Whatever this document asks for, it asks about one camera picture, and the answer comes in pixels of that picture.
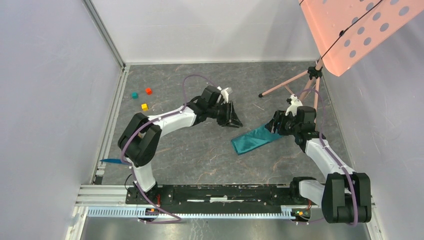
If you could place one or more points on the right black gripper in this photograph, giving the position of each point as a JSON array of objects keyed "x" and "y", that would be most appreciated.
[{"x": 279, "y": 116}]

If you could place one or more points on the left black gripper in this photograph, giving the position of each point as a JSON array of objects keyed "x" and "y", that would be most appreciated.
[{"x": 231, "y": 116}]

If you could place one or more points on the teal cloth napkin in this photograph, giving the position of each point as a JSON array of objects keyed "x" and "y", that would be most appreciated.
[{"x": 253, "y": 139}]

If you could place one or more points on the blue knife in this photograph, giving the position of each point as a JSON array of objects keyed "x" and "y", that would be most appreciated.
[{"x": 114, "y": 161}]

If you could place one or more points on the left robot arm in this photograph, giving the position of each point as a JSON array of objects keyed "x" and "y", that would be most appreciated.
[{"x": 140, "y": 139}]

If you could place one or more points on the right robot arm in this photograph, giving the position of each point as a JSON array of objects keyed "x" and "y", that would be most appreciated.
[{"x": 345, "y": 197}]

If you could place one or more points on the pink tripod stand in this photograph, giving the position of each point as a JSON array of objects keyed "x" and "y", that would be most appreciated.
[{"x": 314, "y": 74}]

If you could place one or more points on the orange cube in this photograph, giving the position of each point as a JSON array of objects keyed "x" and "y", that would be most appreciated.
[{"x": 148, "y": 91}]

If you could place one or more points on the yellow cube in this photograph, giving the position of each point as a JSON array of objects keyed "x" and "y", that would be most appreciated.
[{"x": 144, "y": 107}]

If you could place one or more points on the pink perforated panel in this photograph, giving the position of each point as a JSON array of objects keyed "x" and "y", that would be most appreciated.
[{"x": 345, "y": 31}]

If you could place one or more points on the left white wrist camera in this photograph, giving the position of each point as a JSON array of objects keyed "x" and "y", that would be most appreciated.
[{"x": 225, "y": 92}]

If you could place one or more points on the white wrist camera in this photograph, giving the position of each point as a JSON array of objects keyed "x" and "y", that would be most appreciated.
[
  {"x": 294, "y": 103},
  {"x": 225, "y": 92}
]

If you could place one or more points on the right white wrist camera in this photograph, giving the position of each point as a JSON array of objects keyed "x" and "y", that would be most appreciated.
[{"x": 294, "y": 103}]

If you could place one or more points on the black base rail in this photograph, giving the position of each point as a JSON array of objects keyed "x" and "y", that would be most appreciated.
[{"x": 219, "y": 198}]

